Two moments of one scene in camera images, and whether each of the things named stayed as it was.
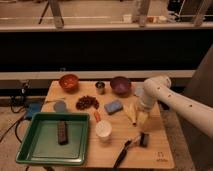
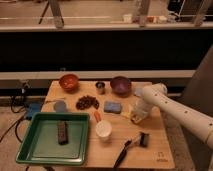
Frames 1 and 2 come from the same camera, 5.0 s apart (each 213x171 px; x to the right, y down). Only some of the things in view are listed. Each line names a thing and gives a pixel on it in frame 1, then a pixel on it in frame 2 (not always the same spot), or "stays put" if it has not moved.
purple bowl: x=121 y=86 stays put
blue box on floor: x=34 y=107 stays put
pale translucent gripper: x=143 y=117 -> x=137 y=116
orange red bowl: x=69 y=82 stays put
